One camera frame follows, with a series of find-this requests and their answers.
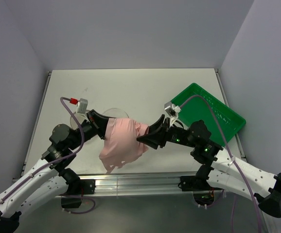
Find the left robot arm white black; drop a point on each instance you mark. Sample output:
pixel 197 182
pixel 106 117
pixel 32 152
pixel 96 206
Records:
pixel 23 196

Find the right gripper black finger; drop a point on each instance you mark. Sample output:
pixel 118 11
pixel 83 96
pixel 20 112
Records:
pixel 157 124
pixel 154 139

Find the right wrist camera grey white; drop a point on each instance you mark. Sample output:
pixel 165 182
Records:
pixel 172 110

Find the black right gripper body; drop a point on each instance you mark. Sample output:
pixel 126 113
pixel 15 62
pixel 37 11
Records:
pixel 176 134

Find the round mesh laundry bag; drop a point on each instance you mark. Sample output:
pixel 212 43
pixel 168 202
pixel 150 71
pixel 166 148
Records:
pixel 81 118

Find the pink bra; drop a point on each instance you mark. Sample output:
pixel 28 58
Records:
pixel 120 144

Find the aluminium mounting rail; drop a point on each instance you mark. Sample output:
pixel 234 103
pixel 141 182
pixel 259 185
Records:
pixel 135 184

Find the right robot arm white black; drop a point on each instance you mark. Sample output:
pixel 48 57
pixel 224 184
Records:
pixel 218 168

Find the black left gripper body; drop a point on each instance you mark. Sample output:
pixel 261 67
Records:
pixel 88 131

